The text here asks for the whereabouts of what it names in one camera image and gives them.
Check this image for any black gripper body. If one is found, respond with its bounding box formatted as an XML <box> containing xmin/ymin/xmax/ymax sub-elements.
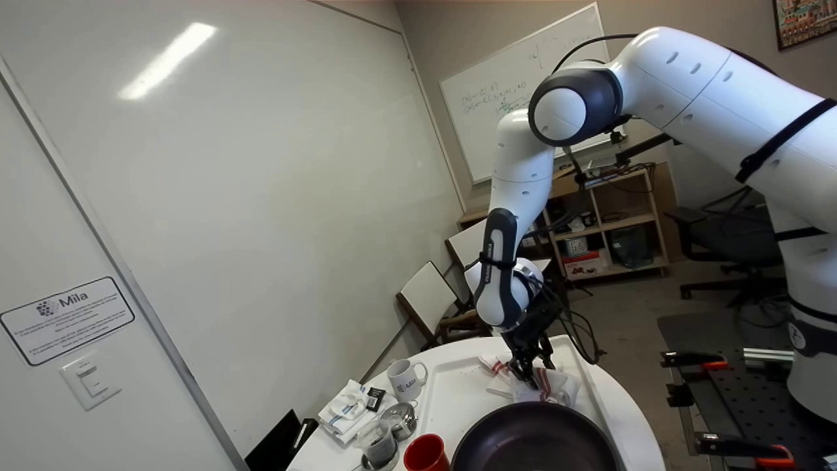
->
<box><xmin>506</xmin><ymin>282</ymin><xmax>567</xmax><ymax>354</ymax></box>

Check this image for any red striped white cloth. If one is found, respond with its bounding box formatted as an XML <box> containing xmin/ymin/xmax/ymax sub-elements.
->
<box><xmin>484</xmin><ymin>354</ymin><xmax>582</xmax><ymax>407</ymax></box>

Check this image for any black frying pan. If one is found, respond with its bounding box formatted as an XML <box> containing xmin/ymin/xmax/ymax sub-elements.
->
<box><xmin>450</xmin><ymin>401</ymin><xmax>617</xmax><ymax>471</ymax></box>

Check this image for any white mug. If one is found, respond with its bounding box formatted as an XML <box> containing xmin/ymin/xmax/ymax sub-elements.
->
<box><xmin>386</xmin><ymin>357</ymin><xmax>433</xmax><ymax>407</ymax></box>

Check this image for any wooden shelf unit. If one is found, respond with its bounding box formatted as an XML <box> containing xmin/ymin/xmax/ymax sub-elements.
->
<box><xmin>545</xmin><ymin>163</ymin><xmax>676</xmax><ymax>285</ymax></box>

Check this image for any red mug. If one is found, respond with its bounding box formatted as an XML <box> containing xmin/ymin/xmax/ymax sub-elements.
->
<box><xmin>400</xmin><ymin>433</ymin><xmax>455</xmax><ymax>471</ymax></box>

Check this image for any round metal tin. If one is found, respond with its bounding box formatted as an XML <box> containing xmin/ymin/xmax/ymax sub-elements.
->
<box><xmin>382</xmin><ymin>401</ymin><xmax>422</xmax><ymax>441</ymax></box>

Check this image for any small metal cup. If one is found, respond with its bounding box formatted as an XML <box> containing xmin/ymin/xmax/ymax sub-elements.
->
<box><xmin>358</xmin><ymin>429</ymin><xmax>400</xmax><ymax>471</ymax></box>

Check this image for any black office chair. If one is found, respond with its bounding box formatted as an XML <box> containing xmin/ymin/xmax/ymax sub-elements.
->
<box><xmin>672</xmin><ymin>197</ymin><xmax>790</xmax><ymax>309</ymax></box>

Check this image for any silver metal bar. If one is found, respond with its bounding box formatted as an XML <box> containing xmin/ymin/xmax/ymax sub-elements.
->
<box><xmin>741</xmin><ymin>346</ymin><xmax>798</xmax><ymax>366</ymax></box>

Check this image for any orange handled clamp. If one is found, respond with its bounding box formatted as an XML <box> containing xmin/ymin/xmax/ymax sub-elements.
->
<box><xmin>697</xmin><ymin>433</ymin><xmax>798</xmax><ymax>471</ymax></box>
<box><xmin>660</xmin><ymin>348</ymin><xmax>733</xmax><ymax>378</ymax></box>

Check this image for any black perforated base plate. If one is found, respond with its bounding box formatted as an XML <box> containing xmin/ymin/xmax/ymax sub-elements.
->
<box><xmin>655</xmin><ymin>307</ymin><xmax>837</xmax><ymax>471</ymax></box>

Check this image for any large wall whiteboard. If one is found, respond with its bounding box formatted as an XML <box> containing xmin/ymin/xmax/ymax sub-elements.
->
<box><xmin>438</xmin><ymin>2</ymin><xmax>609</xmax><ymax>186</ymax></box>

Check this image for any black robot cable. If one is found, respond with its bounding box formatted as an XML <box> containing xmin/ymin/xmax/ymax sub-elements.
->
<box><xmin>550</xmin><ymin>32</ymin><xmax>641</xmax><ymax>78</ymax></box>

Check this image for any framed wall picture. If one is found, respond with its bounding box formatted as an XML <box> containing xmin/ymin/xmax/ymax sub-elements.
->
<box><xmin>769</xmin><ymin>0</ymin><xmax>837</xmax><ymax>53</ymax></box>

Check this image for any white light switch plate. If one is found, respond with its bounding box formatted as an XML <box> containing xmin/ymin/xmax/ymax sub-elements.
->
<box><xmin>57</xmin><ymin>352</ymin><xmax>124</xmax><ymax>413</ymax></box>

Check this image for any white wall sign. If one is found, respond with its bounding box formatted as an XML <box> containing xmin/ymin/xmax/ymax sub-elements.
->
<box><xmin>0</xmin><ymin>276</ymin><xmax>138</xmax><ymax>369</ymax></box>

